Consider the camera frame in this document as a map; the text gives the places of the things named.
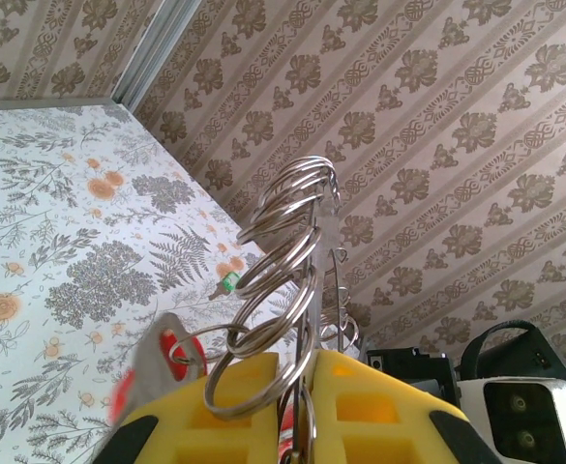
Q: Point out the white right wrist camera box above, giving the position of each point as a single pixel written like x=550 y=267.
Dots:
x=476 y=401

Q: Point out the aluminium frame post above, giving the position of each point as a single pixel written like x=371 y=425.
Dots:
x=157 y=48

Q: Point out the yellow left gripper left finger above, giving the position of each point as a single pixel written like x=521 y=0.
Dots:
x=244 y=435

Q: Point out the red plastic key tag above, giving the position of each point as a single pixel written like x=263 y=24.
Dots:
x=152 y=348

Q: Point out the thin aluminium table edge rail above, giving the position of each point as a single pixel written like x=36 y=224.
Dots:
x=40 y=103

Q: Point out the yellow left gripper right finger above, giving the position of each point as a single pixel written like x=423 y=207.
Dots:
x=408 y=425

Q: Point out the green plastic key tag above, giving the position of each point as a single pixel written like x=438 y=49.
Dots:
x=231 y=282

